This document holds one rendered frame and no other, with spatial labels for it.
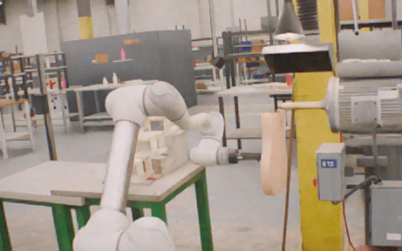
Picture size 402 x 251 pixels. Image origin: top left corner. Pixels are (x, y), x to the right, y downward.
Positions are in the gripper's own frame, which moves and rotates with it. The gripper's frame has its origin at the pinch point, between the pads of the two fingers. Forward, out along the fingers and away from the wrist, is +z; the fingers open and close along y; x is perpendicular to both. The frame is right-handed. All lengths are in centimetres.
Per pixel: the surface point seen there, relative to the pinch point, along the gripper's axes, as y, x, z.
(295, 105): 10.7, 24.2, 15.1
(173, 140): -1, 8, -51
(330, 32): -72, 71, 22
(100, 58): -527, 130, -462
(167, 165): 7, -4, -51
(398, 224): 21, -26, 62
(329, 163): 41, 1, 34
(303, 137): -83, 5, 2
